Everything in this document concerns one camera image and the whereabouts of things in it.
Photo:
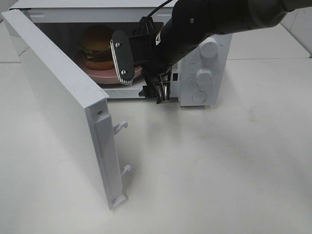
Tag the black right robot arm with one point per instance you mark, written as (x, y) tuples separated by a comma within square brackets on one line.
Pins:
[(226, 17)]

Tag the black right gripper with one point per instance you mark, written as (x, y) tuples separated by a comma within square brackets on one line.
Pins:
[(156, 50)]

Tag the round door release button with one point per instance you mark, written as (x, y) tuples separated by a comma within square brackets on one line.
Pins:
[(199, 97)]

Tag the burger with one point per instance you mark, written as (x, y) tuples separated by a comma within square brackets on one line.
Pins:
[(96, 47)]

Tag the pink plate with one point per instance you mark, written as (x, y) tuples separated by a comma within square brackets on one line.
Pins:
[(103, 77)]

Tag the white microwave knob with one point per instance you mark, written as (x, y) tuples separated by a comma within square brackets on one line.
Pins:
[(203, 77), (209, 48)]

